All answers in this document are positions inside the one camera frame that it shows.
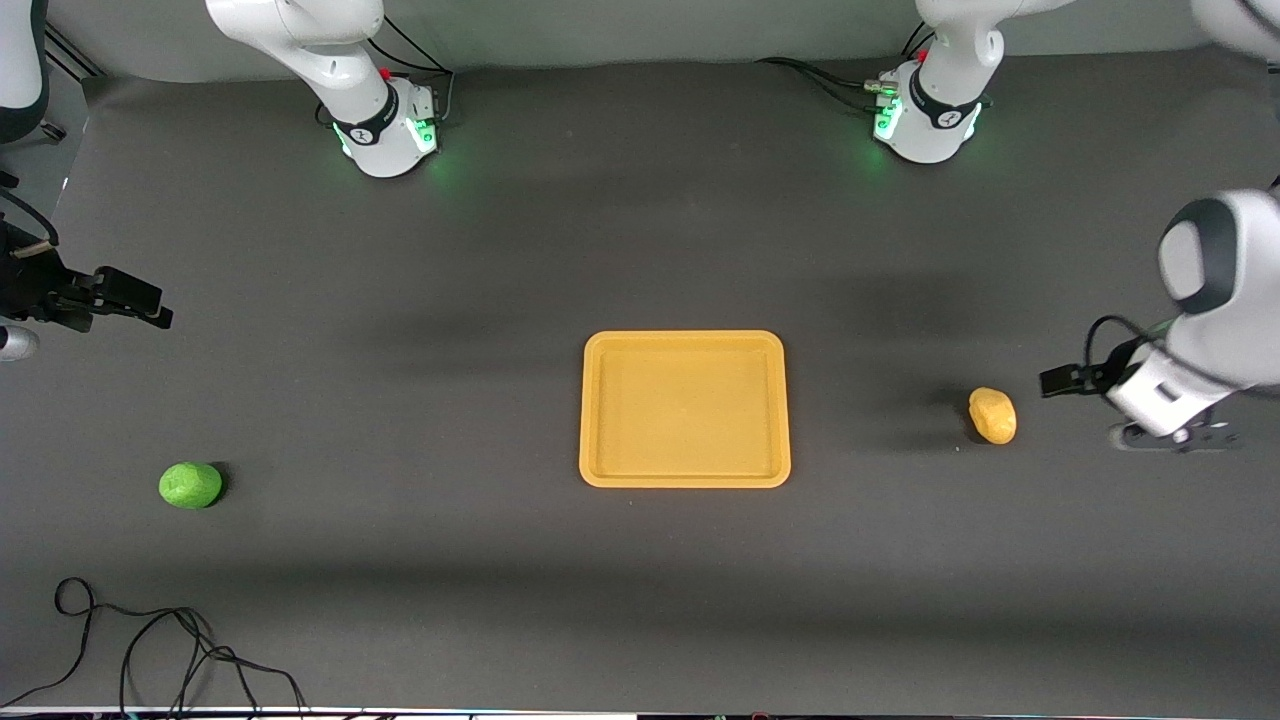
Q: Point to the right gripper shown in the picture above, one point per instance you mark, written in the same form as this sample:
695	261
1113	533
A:
28	290

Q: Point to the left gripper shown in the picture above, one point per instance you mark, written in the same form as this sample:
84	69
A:
1112	374

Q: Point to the yellow potato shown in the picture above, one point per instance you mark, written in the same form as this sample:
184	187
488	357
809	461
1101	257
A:
992	415

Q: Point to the green apple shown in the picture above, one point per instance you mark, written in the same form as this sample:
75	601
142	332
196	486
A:
190	485

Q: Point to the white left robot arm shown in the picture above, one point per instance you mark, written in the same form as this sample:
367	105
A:
1235	290

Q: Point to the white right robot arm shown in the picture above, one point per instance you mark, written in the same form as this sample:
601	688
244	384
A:
330	60

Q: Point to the yellow plastic tray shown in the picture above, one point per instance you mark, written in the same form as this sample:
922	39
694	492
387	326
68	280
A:
685	410

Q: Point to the black frame rail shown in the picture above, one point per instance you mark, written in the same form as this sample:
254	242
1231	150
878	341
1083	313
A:
75	52

